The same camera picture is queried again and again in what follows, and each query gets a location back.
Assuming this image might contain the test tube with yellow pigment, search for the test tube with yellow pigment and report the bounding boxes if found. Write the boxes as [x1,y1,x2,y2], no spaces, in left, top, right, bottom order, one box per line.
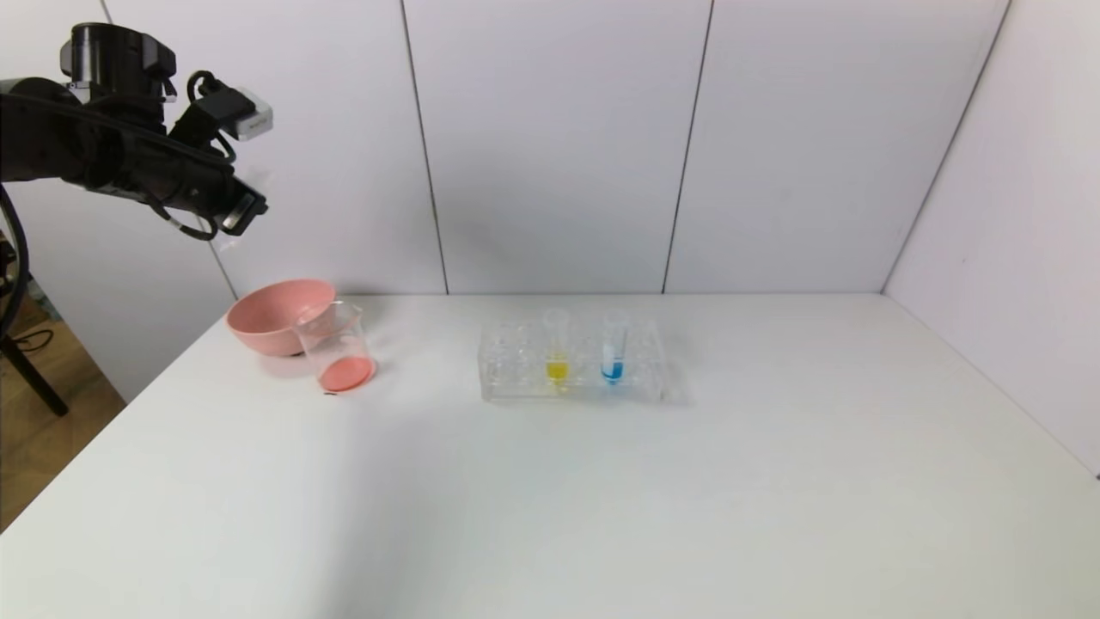
[543,309,570,389]

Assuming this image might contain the test tube with blue pigment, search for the test tube with blue pigment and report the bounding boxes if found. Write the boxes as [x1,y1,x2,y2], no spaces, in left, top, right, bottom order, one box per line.
[600,311,628,386]

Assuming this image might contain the clear acrylic test tube rack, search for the clear acrylic test tube rack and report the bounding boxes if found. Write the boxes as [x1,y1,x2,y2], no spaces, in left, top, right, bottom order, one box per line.
[479,316,668,403]

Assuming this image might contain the clear glass beaker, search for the clear glass beaker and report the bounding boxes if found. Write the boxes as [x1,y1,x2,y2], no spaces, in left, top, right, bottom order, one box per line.
[296,301,377,395]

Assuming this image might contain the pink plastic bowl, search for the pink plastic bowl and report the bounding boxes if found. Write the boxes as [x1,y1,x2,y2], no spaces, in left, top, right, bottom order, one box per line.
[227,279,338,358]

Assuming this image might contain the black metal stand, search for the black metal stand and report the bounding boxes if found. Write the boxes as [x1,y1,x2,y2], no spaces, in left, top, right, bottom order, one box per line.
[0,249,70,420]

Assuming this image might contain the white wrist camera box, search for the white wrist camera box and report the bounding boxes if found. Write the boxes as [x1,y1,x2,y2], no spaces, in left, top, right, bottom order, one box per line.
[172,72,275,143]

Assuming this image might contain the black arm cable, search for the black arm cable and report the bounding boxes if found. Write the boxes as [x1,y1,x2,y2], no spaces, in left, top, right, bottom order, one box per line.
[0,70,237,338]

